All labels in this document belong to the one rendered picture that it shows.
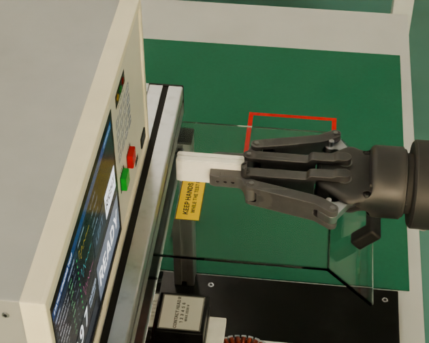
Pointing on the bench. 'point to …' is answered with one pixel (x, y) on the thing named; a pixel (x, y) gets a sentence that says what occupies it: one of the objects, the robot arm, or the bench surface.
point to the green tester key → (124, 179)
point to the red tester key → (131, 157)
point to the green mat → (389, 108)
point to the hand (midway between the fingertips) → (210, 168)
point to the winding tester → (54, 145)
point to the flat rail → (150, 300)
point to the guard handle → (367, 233)
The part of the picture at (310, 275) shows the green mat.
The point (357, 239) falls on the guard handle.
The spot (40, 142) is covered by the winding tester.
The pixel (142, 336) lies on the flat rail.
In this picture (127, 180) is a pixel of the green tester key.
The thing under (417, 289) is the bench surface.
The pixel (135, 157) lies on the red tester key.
